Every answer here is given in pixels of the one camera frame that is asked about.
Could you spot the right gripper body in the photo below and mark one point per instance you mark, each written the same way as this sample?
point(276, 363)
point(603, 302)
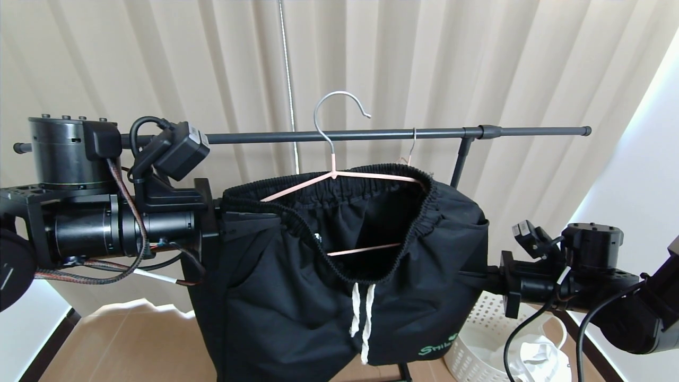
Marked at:
point(536, 289)

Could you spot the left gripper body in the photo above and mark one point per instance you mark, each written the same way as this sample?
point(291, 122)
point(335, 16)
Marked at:
point(159, 228)

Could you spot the black shorts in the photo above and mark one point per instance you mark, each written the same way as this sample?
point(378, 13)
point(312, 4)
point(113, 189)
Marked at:
point(276, 297)

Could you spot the pink clothes hanger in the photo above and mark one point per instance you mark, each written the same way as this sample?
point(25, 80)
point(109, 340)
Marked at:
point(412, 146)
point(331, 159)

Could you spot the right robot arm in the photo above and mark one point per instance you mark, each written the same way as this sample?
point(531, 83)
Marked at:
point(636, 313)

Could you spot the white laundry basket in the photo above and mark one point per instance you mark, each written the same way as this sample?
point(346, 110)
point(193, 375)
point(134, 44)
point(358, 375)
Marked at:
point(477, 323)

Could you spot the black clothes rack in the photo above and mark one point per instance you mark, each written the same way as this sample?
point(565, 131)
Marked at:
point(509, 131)

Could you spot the white garment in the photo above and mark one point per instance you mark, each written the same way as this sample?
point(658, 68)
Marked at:
point(536, 361)

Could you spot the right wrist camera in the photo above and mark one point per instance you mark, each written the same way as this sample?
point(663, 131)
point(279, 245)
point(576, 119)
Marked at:
point(530, 236)

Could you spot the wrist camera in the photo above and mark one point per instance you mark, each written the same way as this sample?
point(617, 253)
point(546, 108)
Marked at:
point(180, 148)
point(530, 236)

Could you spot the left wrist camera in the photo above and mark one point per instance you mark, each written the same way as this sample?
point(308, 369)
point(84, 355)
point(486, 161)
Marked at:
point(180, 148)

